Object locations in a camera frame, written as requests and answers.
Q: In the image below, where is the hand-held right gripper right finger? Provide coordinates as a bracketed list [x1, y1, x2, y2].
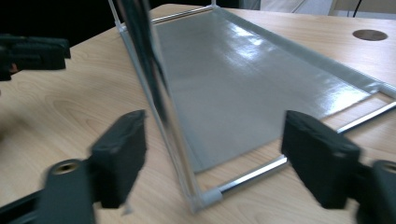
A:
[280, 109, 362, 210]

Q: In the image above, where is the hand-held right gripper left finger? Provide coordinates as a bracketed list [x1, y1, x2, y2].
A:
[90, 109, 148, 209]

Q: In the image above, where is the metal rack with grey shelves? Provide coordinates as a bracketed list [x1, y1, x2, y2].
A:
[106, 0, 396, 214]

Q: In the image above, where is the round dark table grommet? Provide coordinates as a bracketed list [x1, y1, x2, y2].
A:
[352, 29, 389, 42]

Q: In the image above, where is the hanging black cable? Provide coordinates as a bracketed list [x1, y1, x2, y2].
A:
[352, 0, 363, 18]

